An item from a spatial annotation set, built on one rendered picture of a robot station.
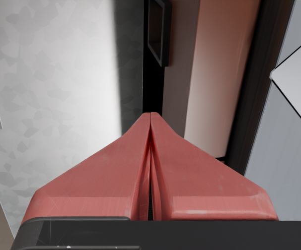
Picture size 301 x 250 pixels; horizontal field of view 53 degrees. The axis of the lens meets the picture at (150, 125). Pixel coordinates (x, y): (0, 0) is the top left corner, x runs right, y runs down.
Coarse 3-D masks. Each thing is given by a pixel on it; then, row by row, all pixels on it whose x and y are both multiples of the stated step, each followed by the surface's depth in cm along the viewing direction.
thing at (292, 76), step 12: (300, 48) 18; (288, 60) 18; (300, 60) 18; (276, 72) 19; (288, 72) 19; (300, 72) 19; (276, 84) 19; (288, 84) 19; (300, 84) 20; (288, 96) 20; (300, 96) 20
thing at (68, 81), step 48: (0, 0) 28; (48, 0) 29; (96, 0) 30; (0, 48) 30; (48, 48) 31; (96, 48) 32; (0, 96) 33; (48, 96) 34; (96, 96) 36; (0, 144) 36; (48, 144) 38; (96, 144) 40; (0, 192) 41
